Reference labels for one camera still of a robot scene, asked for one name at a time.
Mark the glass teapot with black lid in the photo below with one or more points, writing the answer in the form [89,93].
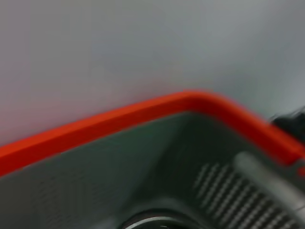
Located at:
[290,121]

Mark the grey-green perforated storage basket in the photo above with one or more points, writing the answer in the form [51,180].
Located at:
[119,179]

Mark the glass teacup with black base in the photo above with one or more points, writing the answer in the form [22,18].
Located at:
[155,221]

